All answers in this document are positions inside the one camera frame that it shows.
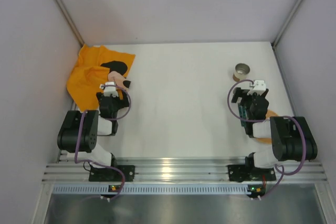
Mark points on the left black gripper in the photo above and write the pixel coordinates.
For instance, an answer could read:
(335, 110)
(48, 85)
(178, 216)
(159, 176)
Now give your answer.
(125, 84)

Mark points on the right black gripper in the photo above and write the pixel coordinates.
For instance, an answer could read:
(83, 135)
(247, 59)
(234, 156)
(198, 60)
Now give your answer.
(240, 93)

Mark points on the metal cup with cork band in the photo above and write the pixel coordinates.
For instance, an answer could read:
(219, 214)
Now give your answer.
(241, 72)

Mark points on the orange Mickey Mouse placemat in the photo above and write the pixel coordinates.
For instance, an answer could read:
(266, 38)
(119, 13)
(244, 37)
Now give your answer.
(96, 66)

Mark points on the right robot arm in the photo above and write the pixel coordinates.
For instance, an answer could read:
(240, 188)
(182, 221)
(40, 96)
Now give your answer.
(290, 137)

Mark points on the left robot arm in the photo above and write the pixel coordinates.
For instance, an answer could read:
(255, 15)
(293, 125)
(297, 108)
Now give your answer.
(79, 132)

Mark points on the round woven coaster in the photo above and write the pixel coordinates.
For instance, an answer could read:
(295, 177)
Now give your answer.
(262, 130)

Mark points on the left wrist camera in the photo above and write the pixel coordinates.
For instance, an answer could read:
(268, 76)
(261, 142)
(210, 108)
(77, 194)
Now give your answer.
(109, 89)

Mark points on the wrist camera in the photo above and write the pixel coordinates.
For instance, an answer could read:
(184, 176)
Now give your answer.
(258, 87)
(109, 89)

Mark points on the spoon with teal handle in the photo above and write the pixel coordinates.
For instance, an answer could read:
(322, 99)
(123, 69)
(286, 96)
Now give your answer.
(242, 114)

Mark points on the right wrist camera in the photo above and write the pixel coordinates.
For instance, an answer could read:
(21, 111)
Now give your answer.
(258, 87)

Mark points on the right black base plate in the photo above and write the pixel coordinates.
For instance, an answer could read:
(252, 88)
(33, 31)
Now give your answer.
(241, 173)

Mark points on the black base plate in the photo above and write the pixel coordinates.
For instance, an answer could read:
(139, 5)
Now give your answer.
(241, 173)
(109, 175)

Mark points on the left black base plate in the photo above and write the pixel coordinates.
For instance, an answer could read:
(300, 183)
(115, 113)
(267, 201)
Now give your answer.
(109, 175)

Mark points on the aluminium rail frame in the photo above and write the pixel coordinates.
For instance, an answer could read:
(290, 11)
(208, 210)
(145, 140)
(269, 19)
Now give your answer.
(150, 170)

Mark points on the perforated cable duct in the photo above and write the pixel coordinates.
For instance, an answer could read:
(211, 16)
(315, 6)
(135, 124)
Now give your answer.
(159, 189)

